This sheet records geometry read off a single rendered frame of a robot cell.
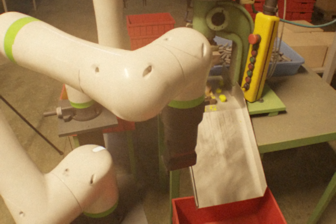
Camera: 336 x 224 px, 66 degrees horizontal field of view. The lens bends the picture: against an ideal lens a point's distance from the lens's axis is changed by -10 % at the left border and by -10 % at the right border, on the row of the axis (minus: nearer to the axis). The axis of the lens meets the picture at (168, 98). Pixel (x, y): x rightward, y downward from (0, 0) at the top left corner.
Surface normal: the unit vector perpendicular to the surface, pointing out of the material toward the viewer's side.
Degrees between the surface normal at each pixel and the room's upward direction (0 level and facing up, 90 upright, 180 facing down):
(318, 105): 0
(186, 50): 42
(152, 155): 0
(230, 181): 30
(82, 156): 1
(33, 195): 49
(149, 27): 90
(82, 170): 15
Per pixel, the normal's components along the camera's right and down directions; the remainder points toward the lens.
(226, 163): 0.08, -0.44
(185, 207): 0.15, 0.55
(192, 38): 0.31, -0.52
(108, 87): -0.62, 0.01
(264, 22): -0.84, 0.22
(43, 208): 0.56, -0.31
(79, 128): 0.00, -0.83
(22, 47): -0.44, 0.10
